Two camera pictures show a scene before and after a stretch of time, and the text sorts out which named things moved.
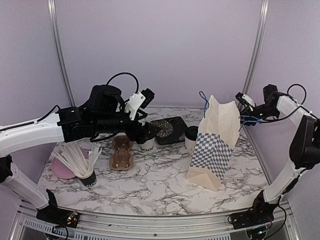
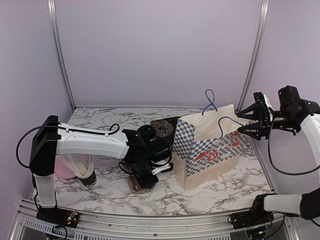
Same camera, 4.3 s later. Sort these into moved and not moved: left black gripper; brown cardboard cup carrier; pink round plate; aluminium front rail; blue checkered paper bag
Moved: left black gripper; brown cardboard cup carrier; blue checkered paper bag
Not moved: pink round plate; aluminium front rail
